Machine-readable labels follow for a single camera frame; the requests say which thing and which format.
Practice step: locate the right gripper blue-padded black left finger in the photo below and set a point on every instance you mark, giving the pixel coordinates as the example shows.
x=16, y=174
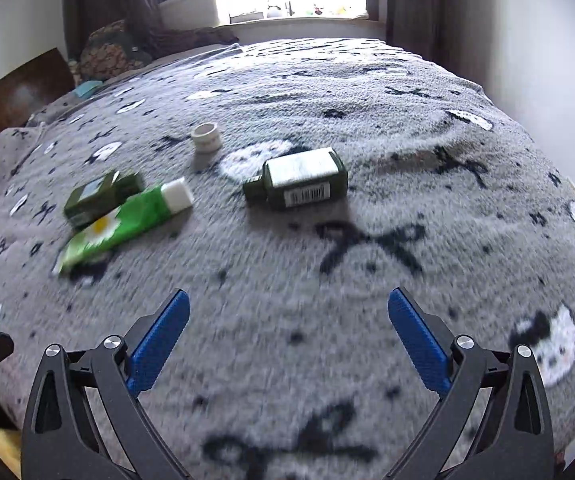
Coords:
x=60, y=437

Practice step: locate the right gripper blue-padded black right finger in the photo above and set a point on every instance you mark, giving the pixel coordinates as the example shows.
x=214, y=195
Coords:
x=514, y=439

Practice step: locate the small dark green bottle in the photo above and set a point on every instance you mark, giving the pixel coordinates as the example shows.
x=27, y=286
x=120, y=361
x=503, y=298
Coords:
x=94, y=199

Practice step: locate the green tube white cap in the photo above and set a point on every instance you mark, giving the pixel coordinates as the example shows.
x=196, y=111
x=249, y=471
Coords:
x=138, y=214

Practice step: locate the white tape roll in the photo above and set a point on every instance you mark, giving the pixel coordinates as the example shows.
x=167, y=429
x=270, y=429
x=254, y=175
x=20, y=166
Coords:
x=206, y=138

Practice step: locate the large dark green bottle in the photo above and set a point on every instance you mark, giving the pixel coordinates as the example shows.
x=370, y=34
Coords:
x=299, y=179

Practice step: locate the yellow fluffy clothing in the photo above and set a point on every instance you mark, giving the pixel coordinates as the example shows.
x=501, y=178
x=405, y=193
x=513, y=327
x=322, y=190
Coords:
x=11, y=450

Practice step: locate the brown wooden headboard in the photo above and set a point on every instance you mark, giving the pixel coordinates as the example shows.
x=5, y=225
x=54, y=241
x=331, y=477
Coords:
x=33, y=85

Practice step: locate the teal small box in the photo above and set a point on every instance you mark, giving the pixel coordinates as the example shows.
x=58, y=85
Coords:
x=87, y=88

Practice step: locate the dark patterned pillow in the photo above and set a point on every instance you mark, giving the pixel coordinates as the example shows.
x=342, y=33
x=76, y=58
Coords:
x=111, y=51

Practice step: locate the grey patterned fleece blanket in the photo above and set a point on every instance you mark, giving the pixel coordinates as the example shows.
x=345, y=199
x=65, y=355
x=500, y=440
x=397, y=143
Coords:
x=289, y=367

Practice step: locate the dark grey curtain left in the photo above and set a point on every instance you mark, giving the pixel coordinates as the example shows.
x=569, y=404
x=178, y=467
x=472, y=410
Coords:
x=143, y=22

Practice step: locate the dark grey curtain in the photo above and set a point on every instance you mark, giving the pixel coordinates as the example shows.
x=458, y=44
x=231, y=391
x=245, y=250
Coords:
x=143, y=22
x=413, y=25

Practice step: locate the dark grey curtain right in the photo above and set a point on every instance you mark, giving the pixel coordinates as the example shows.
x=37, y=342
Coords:
x=413, y=25

